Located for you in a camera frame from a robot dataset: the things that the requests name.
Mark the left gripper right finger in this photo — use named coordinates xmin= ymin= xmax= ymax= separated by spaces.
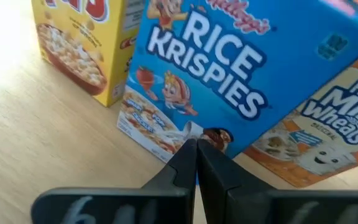
xmin=196 ymin=139 xmax=358 ymax=224

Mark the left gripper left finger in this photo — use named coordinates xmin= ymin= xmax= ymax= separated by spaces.
xmin=30 ymin=138 xmax=198 ymax=224

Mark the orange Mini Wheats cereal box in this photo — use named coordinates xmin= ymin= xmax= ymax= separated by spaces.
xmin=243 ymin=43 xmax=358 ymax=189

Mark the blue Rice Krispies cereal box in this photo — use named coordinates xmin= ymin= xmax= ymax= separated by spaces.
xmin=116 ymin=0 xmax=358 ymax=164

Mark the yellow Corn Pops cereal box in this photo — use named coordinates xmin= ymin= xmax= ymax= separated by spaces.
xmin=30 ymin=0 xmax=145 ymax=108

